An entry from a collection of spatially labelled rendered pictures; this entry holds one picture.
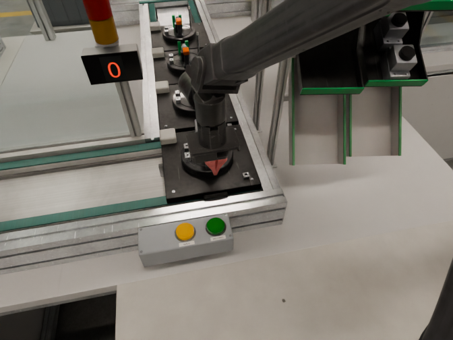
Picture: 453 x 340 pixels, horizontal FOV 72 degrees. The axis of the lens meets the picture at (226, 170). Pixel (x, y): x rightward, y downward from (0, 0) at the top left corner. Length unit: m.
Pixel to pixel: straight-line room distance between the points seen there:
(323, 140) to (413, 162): 0.39
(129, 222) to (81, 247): 0.13
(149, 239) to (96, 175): 0.30
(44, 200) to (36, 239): 0.16
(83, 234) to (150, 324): 0.25
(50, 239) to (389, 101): 0.89
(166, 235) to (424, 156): 0.85
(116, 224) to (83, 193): 0.19
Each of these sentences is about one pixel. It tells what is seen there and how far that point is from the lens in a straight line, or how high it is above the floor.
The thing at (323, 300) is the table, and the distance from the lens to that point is 0.79.
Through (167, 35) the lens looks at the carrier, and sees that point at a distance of 1.44.
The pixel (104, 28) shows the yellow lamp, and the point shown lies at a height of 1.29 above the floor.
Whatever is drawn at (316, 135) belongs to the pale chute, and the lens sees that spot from 0.84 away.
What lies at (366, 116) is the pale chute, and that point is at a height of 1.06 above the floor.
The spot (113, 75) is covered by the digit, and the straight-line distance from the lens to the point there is 0.80.
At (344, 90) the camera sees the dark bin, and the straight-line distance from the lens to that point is 0.72.
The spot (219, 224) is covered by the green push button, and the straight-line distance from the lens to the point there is 0.72.
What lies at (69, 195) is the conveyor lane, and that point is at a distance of 0.93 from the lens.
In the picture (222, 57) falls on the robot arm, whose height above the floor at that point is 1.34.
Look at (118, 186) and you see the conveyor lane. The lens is 0.90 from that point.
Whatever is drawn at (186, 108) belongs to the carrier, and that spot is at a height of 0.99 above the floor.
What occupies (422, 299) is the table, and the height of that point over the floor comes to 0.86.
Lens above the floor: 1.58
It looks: 48 degrees down
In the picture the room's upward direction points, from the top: straight up
